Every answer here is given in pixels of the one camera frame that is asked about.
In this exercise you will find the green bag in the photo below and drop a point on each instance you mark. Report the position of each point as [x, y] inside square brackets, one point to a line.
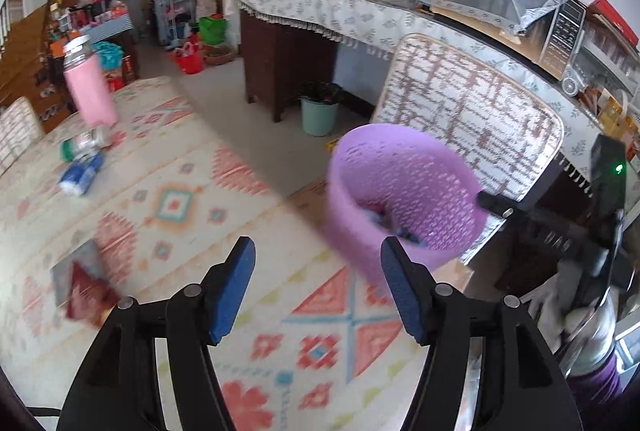
[214, 31]

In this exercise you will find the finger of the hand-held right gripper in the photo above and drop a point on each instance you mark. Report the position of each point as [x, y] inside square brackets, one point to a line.
[500, 206]

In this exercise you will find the purple plastic basket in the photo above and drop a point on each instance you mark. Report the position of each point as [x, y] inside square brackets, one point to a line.
[380, 161]

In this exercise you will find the pile of gift boxes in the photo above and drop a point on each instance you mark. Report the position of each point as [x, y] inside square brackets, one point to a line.
[105, 21]

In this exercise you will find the silver microwave oven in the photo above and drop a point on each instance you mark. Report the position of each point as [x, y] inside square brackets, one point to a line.
[562, 41]

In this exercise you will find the red basket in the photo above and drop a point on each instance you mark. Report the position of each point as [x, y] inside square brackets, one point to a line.
[190, 61]

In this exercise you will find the dark wooden cabinet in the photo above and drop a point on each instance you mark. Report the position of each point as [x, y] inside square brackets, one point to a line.
[280, 56]

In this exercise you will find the blue white tissue packet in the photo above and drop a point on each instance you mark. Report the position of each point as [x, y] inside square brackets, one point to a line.
[80, 173]

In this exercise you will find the red gift box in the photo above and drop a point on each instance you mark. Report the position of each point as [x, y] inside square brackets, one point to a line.
[612, 18]

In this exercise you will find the patterned chair back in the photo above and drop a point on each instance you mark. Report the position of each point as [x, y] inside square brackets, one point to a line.
[465, 101]
[17, 131]

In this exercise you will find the dark red flat box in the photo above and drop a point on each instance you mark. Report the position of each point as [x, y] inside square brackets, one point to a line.
[90, 296]

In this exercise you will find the leaf print counter cloth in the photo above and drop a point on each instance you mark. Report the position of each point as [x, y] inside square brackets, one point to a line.
[350, 18]

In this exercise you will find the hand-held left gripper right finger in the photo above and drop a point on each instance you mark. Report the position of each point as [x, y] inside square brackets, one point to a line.
[402, 291]

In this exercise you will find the person's right hand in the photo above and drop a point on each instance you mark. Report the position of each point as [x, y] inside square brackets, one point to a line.
[552, 311]

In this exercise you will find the pink bottle with silver lid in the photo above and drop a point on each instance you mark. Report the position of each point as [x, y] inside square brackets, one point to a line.
[92, 96]

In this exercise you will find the person's right forearm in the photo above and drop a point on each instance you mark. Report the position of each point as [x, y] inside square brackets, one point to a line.
[595, 381]

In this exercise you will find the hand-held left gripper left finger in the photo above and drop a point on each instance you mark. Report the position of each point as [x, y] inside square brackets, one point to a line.
[232, 291]

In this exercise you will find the wooden staircase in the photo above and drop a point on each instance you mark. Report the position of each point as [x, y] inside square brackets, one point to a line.
[30, 36]

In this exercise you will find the green trash bin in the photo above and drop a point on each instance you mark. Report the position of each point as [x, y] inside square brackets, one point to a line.
[320, 116]

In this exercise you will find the clear bottle with green cap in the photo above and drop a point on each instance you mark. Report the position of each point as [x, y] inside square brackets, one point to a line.
[82, 145]

